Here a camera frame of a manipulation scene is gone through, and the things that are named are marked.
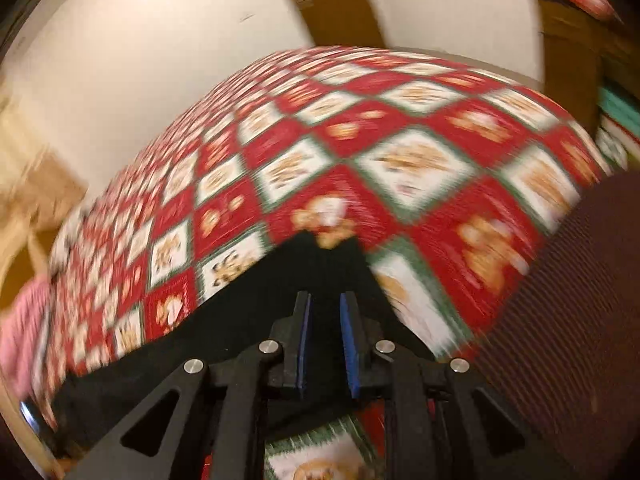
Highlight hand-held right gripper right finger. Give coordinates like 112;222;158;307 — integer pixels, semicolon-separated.
339;291;581;480

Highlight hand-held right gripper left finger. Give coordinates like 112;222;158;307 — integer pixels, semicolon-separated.
65;291;313;480

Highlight black pants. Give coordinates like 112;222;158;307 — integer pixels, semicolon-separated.
52;232;438;461

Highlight red checked bear bedspread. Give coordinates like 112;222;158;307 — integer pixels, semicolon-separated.
42;46;618;480

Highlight pink folded blanket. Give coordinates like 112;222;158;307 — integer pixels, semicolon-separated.
0;275;52;403

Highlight brown wooden door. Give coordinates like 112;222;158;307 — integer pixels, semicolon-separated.
272;0;390;52

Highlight blurred colourful stack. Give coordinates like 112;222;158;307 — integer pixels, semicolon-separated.
596;76;640;172

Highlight brown wooden furniture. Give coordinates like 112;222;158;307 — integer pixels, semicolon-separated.
532;0;640;126

